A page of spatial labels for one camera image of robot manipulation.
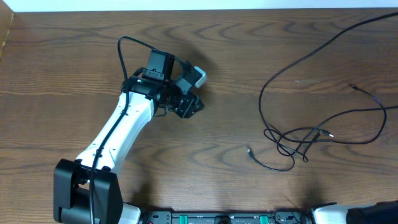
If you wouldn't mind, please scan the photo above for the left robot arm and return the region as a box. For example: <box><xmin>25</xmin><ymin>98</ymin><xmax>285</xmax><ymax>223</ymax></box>
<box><xmin>53</xmin><ymin>49</ymin><xmax>207</xmax><ymax>224</ymax></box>

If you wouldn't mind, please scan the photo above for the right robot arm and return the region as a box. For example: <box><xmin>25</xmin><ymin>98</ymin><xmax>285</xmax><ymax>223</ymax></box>
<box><xmin>312</xmin><ymin>201</ymin><xmax>397</xmax><ymax>224</ymax></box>

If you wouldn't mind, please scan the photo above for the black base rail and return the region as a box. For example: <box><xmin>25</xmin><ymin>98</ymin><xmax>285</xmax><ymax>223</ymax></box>
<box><xmin>118</xmin><ymin>203</ymin><xmax>315</xmax><ymax>224</ymax></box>

